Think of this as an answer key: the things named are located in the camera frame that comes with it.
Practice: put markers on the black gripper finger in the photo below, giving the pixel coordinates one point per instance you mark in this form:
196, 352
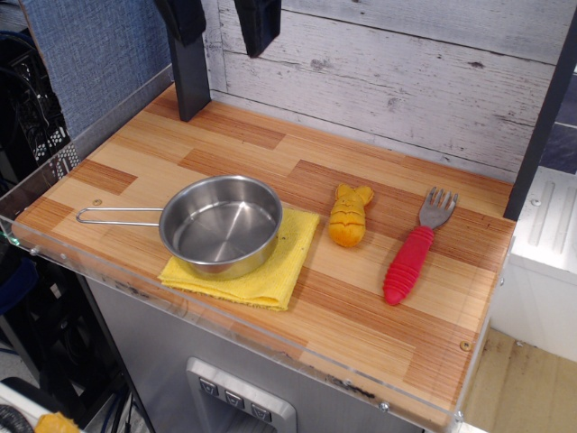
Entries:
260, 23
185, 19

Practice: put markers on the stainless steel saucepan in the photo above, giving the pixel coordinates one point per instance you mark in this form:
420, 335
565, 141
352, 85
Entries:
222, 227

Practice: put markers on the yellow folded towel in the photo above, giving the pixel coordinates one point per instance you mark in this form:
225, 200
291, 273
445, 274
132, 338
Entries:
271, 285

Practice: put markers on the black plastic crate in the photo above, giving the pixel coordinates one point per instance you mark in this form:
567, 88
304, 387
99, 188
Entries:
33, 127

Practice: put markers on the orange plush toy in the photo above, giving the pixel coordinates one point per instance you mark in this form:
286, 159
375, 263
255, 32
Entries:
347, 221

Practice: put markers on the clear acrylic table guard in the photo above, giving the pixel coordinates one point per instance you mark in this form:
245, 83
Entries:
345, 359

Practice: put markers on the silver button panel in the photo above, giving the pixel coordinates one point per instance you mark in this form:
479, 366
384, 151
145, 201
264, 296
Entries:
224, 401

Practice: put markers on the white ribbed box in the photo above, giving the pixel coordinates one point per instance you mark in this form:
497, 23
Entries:
535, 301

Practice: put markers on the yellow object bottom left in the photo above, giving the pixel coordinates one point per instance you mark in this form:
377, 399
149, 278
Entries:
55, 423

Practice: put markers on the dark left vertical post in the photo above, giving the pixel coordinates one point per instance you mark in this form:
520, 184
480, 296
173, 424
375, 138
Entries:
190, 74

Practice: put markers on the dark vertical post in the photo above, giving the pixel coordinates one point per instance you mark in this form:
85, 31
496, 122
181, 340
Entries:
190, 74
549, 110

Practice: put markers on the red handled metal fork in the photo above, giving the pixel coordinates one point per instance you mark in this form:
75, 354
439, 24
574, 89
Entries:
403, 272

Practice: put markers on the dark right vertical post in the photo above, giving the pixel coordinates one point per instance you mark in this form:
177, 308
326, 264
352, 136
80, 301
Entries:
549, 110

